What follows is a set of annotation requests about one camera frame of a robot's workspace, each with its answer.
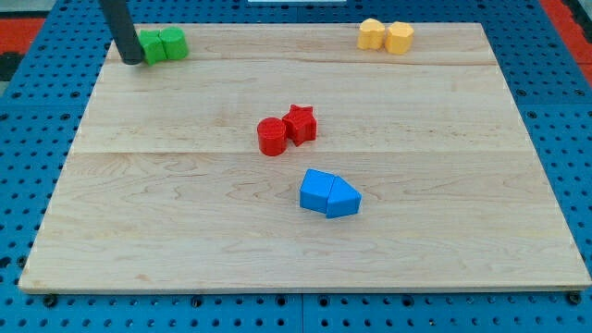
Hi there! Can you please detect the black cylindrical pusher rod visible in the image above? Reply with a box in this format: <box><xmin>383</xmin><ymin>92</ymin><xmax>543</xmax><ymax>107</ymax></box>
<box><xmin>99</xmin><ymin>0</ymin><xmax>144</xmax><ymax>65</ymax></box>

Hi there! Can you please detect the green star block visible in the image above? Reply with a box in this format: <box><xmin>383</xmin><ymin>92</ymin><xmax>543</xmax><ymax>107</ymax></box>
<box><xmin>139</xmin><ymin>30</ymin><xmax>167</xmax><ymax>66</ymax></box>

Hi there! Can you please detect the green circle block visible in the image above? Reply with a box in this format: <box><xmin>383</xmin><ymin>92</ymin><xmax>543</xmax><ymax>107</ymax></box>
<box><xmin>159</xmin><ymin>26</ymin><xmax>189</xmax><ymax>60</ymax></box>

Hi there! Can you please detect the red circle block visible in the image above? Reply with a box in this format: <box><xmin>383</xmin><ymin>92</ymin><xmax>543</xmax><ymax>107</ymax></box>
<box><xmin>257</xmin><ymin>117</ymin><xmax>287</xmax><ymax>156</ymax></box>

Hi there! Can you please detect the red star block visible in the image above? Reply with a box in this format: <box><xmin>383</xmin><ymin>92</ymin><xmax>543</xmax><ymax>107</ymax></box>
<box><xmin>282</xmin><ymin>105</ymin><xmax>317</xmax><ymax>146</ymax></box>

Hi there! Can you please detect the light wooden board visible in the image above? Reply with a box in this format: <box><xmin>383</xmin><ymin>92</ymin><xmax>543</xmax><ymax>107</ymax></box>
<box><xmin>18</xmin><ymin>23</ymin><xmax>591</xmax><ymax>294</ymax></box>

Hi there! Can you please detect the yellow heart block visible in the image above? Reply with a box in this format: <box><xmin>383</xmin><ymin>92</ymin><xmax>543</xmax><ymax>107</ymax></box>
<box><xmin>357</xmin><ymin>18</ymin><xmax>386</xmax><ymax>50</ymax></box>

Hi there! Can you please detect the blue cube block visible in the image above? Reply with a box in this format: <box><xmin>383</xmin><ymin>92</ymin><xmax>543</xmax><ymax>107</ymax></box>
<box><xmin>300</xmin><ymin>168</ymin><xmax>336</xmax><ymax>214</ymax></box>

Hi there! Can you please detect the yellow hexagon block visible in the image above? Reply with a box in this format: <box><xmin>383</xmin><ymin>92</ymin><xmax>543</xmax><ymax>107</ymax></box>
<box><xmin>384</xmin><ymin>21</ymin><xmax>414</xmax><ymax>55</ymax></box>

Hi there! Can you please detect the blue triangle block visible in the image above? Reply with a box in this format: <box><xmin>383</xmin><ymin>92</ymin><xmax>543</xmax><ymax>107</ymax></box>
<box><xmin>326</xmin><ymin>176</ymin><xmax>362</xmax><ymax>218</ymax></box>

